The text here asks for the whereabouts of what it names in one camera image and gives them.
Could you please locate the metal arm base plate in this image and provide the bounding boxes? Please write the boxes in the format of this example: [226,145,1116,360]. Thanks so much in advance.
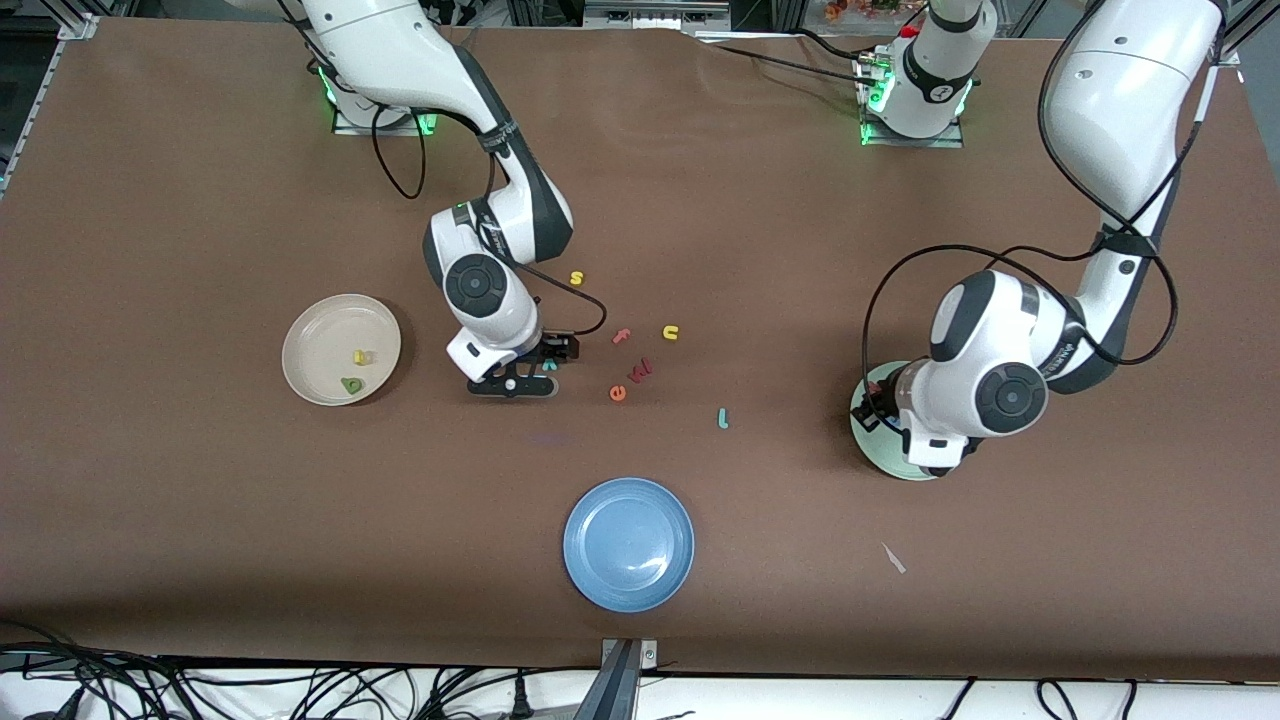
[858,55,966,149]
[332,60,443,136]

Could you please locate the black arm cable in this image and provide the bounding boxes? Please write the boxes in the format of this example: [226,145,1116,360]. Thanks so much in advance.
[370,100,608,339]
[860,0,1183,386]

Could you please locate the blue round plate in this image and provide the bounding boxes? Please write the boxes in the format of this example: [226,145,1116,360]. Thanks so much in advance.
[563,477,696,613]

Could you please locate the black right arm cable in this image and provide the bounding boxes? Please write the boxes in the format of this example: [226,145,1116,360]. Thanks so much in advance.
[370,100,608,339]

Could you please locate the beige round plate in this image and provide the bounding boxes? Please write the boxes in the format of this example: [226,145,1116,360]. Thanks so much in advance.
[282,293,403,407]

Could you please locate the grey metal camera bracket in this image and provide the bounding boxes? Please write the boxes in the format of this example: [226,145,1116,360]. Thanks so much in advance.
[598,638,659,720]

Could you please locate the aluminium frame profile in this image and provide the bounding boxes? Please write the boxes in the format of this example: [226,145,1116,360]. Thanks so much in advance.
[1220,0,1251,69]
[0,10,101,196]

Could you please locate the green round plate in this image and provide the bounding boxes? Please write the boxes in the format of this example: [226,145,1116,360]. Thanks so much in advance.
[849,360,946,482]

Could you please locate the black table cable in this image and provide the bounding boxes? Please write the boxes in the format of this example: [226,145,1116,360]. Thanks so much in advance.
[700,38,881,83]
[795,28,881,63]

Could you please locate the grey metal box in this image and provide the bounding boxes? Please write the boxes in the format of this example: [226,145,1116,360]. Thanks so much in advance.
[583,0,731,31]

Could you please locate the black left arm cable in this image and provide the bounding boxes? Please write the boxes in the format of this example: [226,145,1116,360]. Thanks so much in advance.
[860,0,1183,386]

